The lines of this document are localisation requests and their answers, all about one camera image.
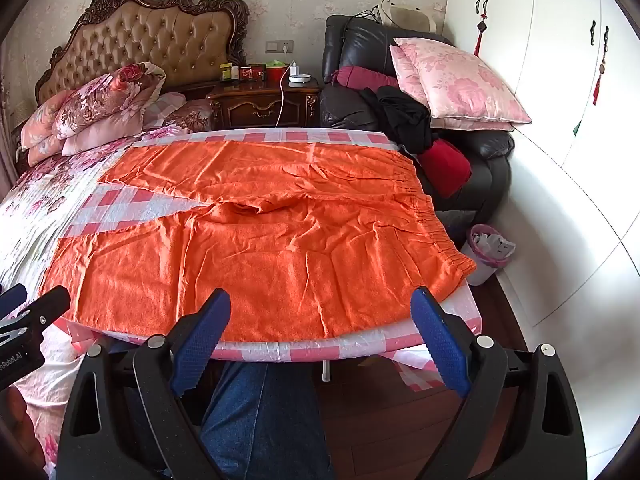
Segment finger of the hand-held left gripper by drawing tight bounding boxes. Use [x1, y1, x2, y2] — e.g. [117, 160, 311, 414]
[0, 283, 29, 322]
[0, 285, 72, 347]

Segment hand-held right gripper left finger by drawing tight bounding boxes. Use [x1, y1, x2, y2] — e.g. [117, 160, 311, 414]
[57, 287, 233, 480]

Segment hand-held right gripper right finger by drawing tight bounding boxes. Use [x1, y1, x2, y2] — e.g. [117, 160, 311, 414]
[410, 286, 588, 480]

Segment orange pants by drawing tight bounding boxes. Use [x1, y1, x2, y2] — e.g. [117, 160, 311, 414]
[42, 140, 477, 343]

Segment person's left hand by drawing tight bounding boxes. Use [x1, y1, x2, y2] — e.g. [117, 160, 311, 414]
[0, 389, 47, 480]

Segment white trash bin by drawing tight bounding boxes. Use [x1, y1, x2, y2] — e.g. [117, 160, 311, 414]
[459, 223, 517, 287]

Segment person's blue jeans leg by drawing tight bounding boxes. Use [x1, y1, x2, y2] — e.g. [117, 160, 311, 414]
[199, 360, 337, 480]

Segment floral bed sheet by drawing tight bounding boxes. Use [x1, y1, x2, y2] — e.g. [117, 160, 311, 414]
[0, 125, 193, 480]

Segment pink checked plastic tablecloth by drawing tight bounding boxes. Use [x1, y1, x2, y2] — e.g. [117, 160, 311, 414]
[50, 127, 483, 392]

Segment pink floral curtain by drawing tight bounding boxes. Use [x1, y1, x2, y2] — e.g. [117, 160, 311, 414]
[0, 74, 22, 187]

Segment peach floral pillow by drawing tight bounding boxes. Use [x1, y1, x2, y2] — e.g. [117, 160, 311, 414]
[20, 91, 73, 167]

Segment red cloth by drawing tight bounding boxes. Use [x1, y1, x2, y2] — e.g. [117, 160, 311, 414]
[417, 138, 473, 199]

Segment pale pink pillow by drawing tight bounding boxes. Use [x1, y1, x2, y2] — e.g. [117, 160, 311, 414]
[61, 112, 147, 157]

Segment folded floral quilt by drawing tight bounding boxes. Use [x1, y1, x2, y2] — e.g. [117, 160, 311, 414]
[52, 62, 167, 141]

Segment dark floral pillow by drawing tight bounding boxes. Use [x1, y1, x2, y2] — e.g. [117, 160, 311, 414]
[147, 91, 217, 134]

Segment black clothing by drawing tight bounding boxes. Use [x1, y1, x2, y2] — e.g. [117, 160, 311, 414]
[359, 86, 434, 154]

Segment white wardrobe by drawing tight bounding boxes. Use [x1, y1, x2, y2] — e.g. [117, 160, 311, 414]
[442, 0, 640, 463]

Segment carved wooden nightstand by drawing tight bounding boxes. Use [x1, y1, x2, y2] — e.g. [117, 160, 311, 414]
[206, 79, 322, 132]

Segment pink floral pillow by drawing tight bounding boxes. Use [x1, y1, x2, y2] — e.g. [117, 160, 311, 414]
[392, 36, 533, 125]
[389, 44, 516, 132]

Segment maroon cushion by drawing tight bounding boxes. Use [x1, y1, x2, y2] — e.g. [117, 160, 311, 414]
[330, 65, 399, 94]

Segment tufted leather carved headboard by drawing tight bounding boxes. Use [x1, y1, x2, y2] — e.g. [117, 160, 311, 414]
[34, 0, 251, 107]

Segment red knot ornament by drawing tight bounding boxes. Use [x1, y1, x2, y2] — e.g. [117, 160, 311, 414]
[592, 57, 609, 107]
[472, 20, 489, 59]

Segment black leather armchair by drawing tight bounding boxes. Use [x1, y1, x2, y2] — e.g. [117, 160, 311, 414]
[320, 14, 516, 212]

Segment beige neck massager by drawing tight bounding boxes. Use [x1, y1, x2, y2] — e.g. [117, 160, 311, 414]
[379, 0, 437, 32]

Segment white cable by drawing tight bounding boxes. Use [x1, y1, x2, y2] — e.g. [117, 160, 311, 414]
[276, 67, 294, 129]

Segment black cable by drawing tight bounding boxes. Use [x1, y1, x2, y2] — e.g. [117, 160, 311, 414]
[343, 6, 397, 36]

